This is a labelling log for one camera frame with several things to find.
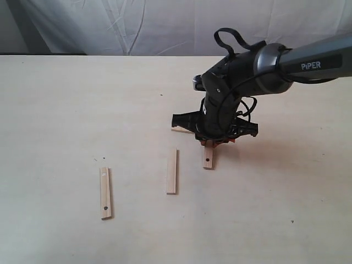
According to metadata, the plain horizontal wooden stick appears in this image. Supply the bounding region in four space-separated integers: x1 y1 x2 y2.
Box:
171 126 194 134

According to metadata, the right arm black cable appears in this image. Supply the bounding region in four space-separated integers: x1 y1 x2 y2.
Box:
200 27 339 133

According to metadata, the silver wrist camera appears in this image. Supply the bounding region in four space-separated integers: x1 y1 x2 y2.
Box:
192 75 205 91

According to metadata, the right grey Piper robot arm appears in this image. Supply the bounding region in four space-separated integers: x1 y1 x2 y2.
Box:
172 27 351 146

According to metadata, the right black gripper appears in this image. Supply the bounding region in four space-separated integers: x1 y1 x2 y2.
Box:
171 95 259 148

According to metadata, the wooden stick with holes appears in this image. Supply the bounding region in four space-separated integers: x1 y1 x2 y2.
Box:
100 167 113 221
203 140 213 169

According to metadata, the white backdrop cloth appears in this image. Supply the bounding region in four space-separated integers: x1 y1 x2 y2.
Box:
1 1 351 56

